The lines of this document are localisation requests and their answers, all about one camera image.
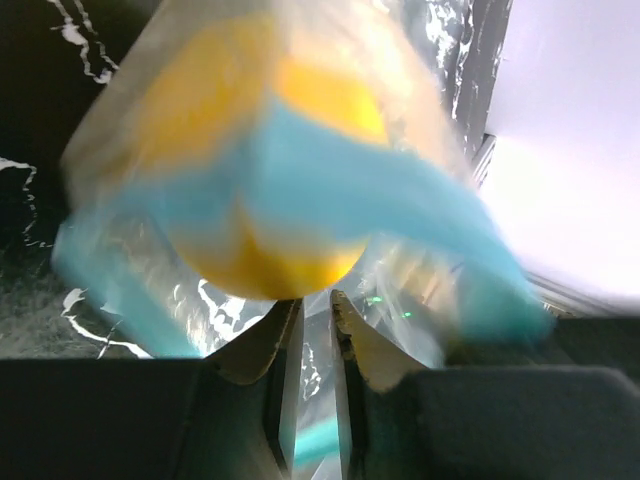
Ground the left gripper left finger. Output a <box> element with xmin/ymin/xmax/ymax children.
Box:
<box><xmin>199</xmin><ymin>299</ymin><xmax>304</xmax><ymax>475</ymax></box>

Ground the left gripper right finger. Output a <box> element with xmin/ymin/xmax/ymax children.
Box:
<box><xmin>330</xmin><ymin>290</ymin><xmax>428</xmax><ymax>479</ymax></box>

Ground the yellow lemon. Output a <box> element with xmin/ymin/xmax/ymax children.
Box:
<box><xmin>128</xmin><ymin>11</ymin><xmax>388</xmax><ymax>300</ymax></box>

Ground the clear zip top bag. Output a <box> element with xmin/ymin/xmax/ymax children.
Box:
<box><xmin>52</xmin><ymin>0</ymin><xmax>556</xmax><ymax>471</ymax></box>

